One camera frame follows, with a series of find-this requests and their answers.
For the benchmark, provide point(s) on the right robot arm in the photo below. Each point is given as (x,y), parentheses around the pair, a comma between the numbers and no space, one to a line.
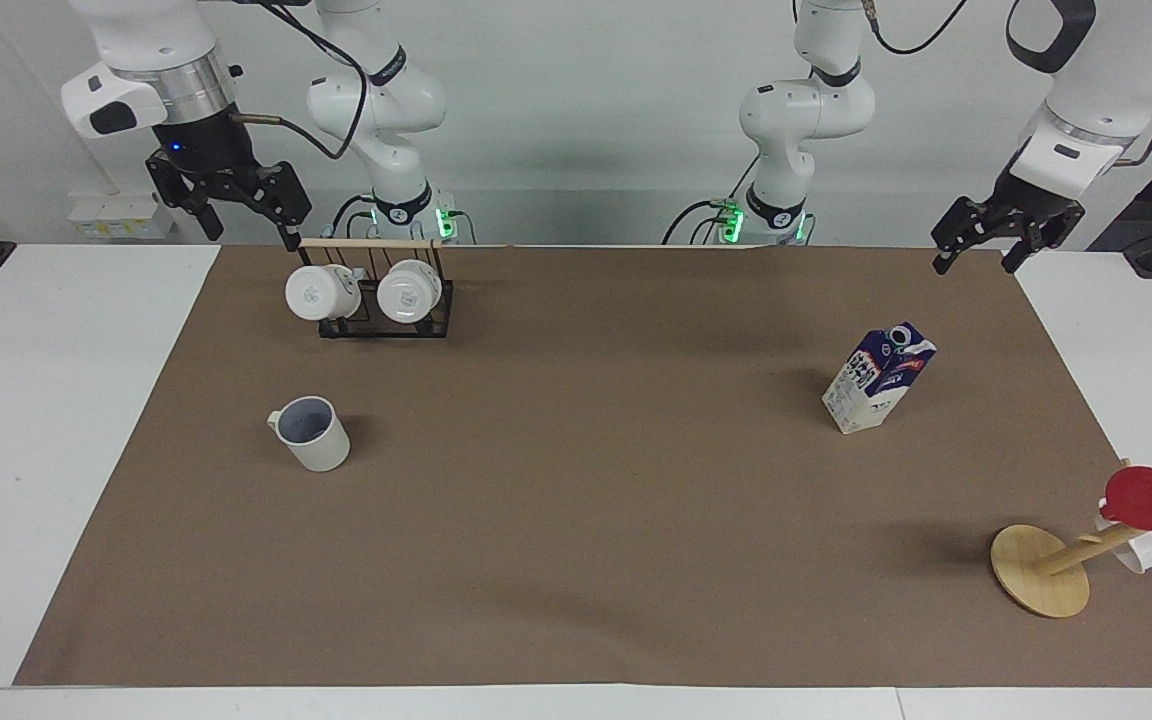
(391,100)

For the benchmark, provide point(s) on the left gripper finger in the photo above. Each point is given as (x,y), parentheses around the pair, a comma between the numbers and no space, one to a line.
(1046,235)
(966,222)

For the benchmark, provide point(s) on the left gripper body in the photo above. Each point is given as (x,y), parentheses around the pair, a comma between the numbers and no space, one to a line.
(1036,203)

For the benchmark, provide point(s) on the wooden mug tree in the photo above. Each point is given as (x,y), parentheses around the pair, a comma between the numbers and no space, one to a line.
(1036,570)

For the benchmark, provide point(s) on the blue and white milk carton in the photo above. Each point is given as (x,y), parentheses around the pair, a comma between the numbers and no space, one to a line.
(871,385)

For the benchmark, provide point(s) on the white cup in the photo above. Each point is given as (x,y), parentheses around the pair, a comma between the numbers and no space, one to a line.
(1141,550)

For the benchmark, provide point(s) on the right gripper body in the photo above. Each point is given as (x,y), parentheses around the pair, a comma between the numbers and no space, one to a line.
(201,145)

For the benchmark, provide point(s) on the white wall socket strip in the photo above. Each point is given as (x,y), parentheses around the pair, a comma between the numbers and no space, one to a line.
(121,218)

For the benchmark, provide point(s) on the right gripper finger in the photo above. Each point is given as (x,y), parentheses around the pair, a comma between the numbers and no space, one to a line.
(286,195)
(191,195)

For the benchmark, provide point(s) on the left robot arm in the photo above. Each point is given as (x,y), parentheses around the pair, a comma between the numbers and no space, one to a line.
(801,110)

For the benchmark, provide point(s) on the white mug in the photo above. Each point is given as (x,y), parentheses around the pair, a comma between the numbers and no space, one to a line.
(406,292)
(320,291)

